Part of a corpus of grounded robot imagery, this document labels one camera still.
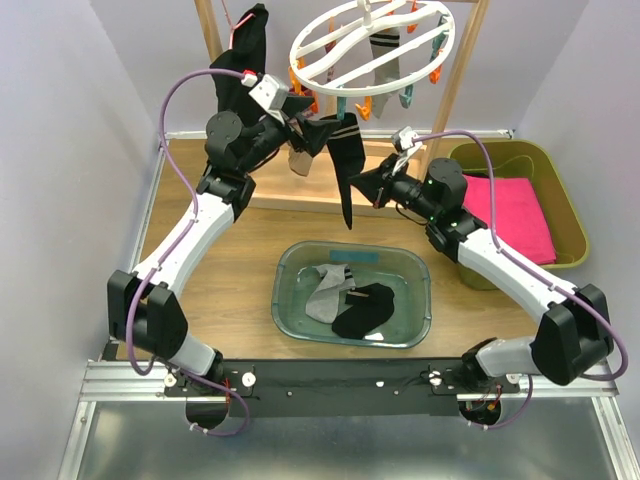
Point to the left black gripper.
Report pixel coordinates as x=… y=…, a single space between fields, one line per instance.
x=314 y=130

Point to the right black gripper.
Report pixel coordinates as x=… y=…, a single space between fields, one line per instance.
x=374 y=186

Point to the beige purple striped sock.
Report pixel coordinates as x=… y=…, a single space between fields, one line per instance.
x=300 y=162

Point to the black sock tan stripes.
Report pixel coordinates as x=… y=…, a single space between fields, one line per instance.
x=347 y=153

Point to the white round clip hanger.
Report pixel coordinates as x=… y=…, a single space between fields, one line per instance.
x=369 y=48

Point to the grey sock black stripes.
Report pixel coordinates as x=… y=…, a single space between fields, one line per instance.
x=323 y=304

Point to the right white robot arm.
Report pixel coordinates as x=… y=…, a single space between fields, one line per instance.
x=573 y=331

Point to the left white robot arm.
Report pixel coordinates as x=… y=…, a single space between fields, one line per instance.
x=143 y=305

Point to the large black hanging cloth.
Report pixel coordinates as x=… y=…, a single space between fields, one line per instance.
x=247 y=52

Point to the clear plastic tub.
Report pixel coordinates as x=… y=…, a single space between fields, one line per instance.
x=404 y=272

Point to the pink folded cloth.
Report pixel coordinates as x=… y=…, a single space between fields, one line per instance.
x=520 y=219

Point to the olive green bin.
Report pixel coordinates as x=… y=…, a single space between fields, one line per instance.
x=524 y=159

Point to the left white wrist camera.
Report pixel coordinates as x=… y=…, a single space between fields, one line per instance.
x=270 y=93

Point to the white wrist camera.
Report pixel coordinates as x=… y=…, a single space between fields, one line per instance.
x=270 y=93
x=406 y=143

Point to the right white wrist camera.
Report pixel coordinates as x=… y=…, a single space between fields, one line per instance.
x=406 y=143

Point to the wooden rack frame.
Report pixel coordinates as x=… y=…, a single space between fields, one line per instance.
x=320 y=194

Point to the black mounting base plate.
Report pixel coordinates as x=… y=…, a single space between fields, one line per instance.
x=357 y=387

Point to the aluminium rail frame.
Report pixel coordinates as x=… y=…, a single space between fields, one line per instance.
x=209 y=403

